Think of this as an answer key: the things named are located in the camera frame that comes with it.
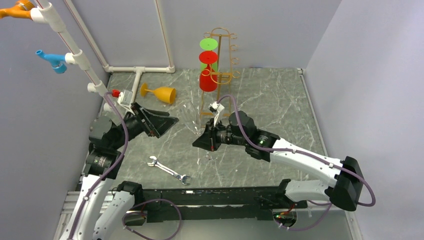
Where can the red plastic wine glass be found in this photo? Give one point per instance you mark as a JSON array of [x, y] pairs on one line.
[[208, 81]]

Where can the silver open-end wrench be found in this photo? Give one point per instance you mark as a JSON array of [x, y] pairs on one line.
[[183, 178]]

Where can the orange plastic wine glass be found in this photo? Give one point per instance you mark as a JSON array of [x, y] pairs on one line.
[[164, 94]]

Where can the clear wine glass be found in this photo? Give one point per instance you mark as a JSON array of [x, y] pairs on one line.
[[189, 116]]

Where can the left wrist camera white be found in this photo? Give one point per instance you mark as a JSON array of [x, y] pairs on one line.
[[123, 99]]

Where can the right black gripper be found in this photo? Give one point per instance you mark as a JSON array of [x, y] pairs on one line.
[[205, 140]]

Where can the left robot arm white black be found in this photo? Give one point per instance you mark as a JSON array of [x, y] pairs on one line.
[[108, 141]]

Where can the white PVC pipe frame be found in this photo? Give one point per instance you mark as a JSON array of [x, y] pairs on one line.
[[46, 13]]

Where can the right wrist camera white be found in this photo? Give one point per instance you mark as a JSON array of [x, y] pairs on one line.
[[218, 110]]

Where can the orange pipe fitting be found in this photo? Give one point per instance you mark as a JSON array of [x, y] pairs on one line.
[[20, 10]]

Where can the gold wire wine glass rack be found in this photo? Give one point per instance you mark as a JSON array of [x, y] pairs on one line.
[[225, 67]]

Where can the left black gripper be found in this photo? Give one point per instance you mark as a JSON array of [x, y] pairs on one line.
[[156, 125]]

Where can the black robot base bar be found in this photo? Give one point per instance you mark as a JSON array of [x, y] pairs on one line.
[[172, 204]]

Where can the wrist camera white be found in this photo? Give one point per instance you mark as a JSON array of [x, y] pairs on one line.
[[218, 110], [123, 99]]

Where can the blue pipe fitting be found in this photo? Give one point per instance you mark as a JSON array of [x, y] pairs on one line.
[[57, 61]]

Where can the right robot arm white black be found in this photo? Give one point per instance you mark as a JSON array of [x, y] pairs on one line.
[[337, 181]]

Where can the green plastic wine glass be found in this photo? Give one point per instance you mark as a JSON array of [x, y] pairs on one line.
[[208, 44]]

